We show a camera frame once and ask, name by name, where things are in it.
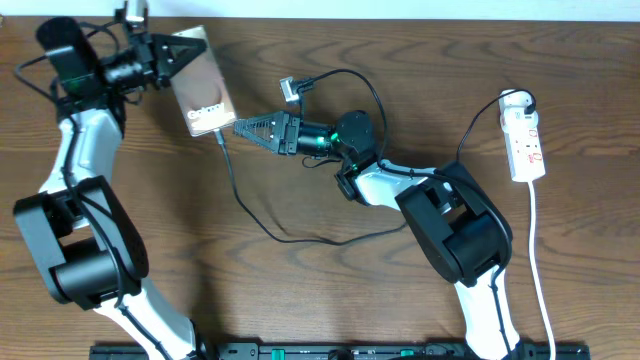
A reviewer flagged Galaxy S25 Ultra smartphone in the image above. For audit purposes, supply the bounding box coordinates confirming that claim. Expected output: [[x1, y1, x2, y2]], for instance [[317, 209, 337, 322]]
[[171, 25, 237, 137]]

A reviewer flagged black charger cable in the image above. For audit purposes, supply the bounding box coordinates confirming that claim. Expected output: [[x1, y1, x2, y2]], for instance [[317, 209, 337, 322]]
[[213, 88, 538, 247]]

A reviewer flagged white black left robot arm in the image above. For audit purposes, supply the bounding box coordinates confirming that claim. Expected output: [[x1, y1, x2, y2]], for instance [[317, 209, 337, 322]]
[[13, 16, 216, 359]]

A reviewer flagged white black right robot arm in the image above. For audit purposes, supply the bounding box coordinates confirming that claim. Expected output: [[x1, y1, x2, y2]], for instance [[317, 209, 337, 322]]
[[234, 110, 520, 359]]

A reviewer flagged white power strip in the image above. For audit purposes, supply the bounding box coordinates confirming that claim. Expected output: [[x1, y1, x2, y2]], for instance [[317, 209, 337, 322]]
[[499, 89, 546, 183]]

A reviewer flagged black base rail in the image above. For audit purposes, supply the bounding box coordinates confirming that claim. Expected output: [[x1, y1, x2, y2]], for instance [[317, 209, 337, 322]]
[[88, 342, 591, 360]]

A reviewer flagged white power strip cord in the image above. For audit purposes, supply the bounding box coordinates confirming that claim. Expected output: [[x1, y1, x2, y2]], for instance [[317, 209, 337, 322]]
[[526, 180, 557, 360]]

